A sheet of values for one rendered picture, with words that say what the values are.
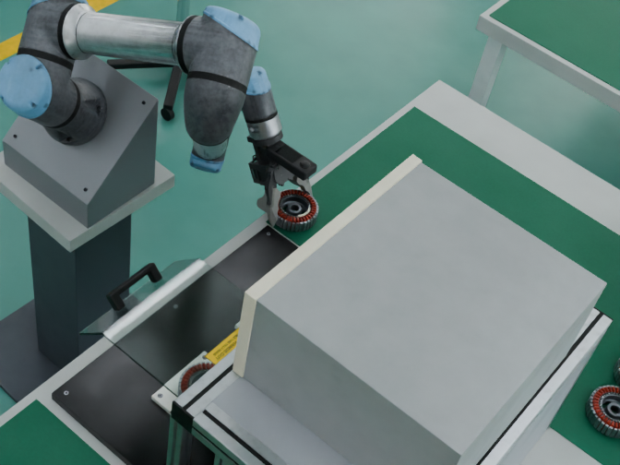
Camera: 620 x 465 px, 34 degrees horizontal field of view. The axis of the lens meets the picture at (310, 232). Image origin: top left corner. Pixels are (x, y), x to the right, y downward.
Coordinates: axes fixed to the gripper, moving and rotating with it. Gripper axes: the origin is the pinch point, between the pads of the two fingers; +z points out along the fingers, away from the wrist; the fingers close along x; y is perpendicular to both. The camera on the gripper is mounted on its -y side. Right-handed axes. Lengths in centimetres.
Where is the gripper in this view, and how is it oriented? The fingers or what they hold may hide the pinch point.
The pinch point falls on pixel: (294, 212)
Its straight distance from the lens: 240.6
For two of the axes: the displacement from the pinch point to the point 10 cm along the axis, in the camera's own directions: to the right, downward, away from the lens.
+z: 2.4, 8.6, 4.5
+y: -7.1, -1.6, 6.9
